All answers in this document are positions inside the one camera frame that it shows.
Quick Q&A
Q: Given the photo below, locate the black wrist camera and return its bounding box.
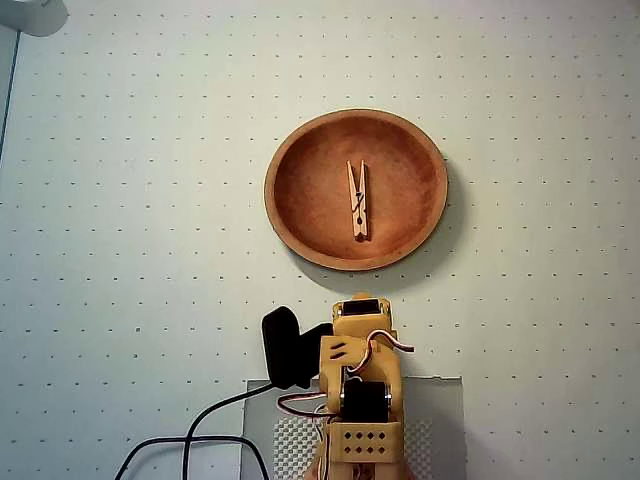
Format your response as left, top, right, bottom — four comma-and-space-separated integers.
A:
261, 305, 335, 391

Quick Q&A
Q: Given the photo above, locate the red white servo wire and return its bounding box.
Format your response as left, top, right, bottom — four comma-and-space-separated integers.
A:
277, 391, 334, 480
349, 329, 416, 375

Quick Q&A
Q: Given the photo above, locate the white lamp shade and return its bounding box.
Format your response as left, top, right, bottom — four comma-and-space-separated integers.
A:
0, 0, 70, 38

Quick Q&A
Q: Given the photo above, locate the brown wooden bowl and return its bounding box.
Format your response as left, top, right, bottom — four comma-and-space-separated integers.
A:
263, 108, 450, 273

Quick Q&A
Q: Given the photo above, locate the grey metal base plate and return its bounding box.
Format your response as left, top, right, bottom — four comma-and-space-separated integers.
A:
241, 375, 466, 480

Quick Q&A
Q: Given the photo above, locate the white anti-slip mat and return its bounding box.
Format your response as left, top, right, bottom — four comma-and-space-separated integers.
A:
272, 418, 434, 480

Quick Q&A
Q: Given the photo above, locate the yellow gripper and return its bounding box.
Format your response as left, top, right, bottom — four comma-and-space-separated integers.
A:
330, 292, 397, 336

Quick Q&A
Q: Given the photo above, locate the black camera cable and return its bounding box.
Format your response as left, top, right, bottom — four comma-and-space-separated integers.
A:
113, 382, 281, 480

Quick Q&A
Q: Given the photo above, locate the wooden clothespin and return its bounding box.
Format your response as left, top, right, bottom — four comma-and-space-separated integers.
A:
345, 158, 374, 243

